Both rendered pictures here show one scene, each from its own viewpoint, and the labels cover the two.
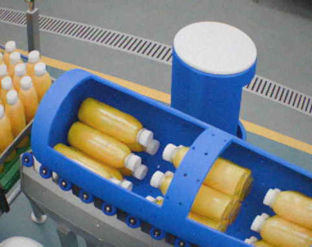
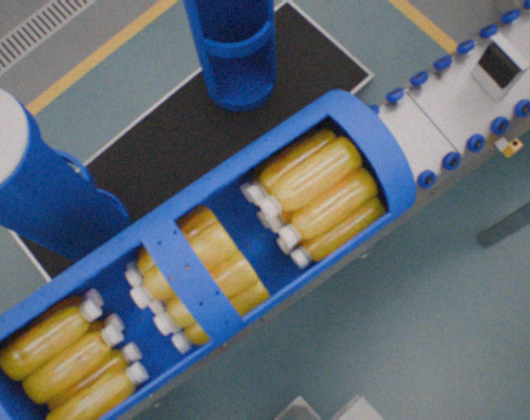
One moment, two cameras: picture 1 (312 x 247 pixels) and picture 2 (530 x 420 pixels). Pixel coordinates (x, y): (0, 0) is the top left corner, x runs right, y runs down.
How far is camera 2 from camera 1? 0.76 m
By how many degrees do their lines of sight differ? 38
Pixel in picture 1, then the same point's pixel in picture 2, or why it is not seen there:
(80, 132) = (43, 387)
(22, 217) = not seen: outside the picture
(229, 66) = (14, 142)
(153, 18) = not seen: outside the picture
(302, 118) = (37, 56)
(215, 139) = (168, 244)
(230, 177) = (222, 246)
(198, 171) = (205, 287)
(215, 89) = (29, 175)
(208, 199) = (229, 283)
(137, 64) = not seen: outside the picture
